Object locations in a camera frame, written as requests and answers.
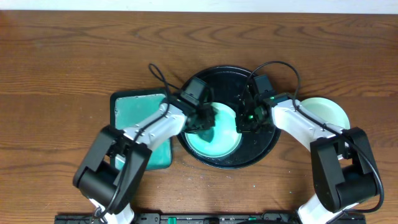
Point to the green yellow sponge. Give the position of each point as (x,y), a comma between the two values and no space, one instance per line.
(206,135)

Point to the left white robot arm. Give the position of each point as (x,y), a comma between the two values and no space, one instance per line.
(113,167)

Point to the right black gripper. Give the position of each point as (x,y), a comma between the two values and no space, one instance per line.
(246,118)

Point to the green rectangular water tray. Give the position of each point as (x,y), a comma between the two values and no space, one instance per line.
(128,108)

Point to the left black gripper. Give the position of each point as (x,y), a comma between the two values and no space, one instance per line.
(203,119)

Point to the round black tray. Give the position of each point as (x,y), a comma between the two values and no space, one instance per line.
(227,83)

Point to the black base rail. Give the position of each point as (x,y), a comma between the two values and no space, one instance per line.
(155,218)

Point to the mint green plate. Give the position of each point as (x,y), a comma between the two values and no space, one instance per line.
(327,110)
(226,138)

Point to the mint green plate top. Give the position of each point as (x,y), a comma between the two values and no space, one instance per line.
(226,138)

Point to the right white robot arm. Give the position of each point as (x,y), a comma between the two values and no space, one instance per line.
(344,171)

